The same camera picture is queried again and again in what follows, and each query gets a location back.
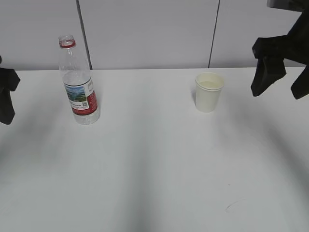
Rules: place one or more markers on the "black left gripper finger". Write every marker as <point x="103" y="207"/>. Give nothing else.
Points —
<point x="9" y="81"/>

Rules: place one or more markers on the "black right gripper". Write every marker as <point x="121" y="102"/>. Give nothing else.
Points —
<point x="293" y="46"/>

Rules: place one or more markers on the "white paper cup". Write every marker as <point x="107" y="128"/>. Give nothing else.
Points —
<point x="208" y="89"/>

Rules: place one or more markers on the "clear plastic water bottle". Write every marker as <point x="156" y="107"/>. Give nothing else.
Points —
<point x="76" y="76"/>

